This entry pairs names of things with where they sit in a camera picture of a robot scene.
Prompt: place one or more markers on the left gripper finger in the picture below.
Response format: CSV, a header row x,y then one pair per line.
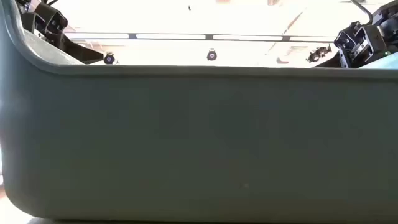
x,y
31,20
53,18

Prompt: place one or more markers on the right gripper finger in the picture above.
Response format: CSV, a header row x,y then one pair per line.
x,y
371,40
345,42

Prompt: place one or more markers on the black irregular object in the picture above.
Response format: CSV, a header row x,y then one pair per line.
x,y
317,55

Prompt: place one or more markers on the dark slate plastic bin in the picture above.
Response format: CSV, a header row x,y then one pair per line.
x,y
199,140

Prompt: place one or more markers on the long segmented horizontal rail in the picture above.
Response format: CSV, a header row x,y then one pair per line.
x,y
132,36

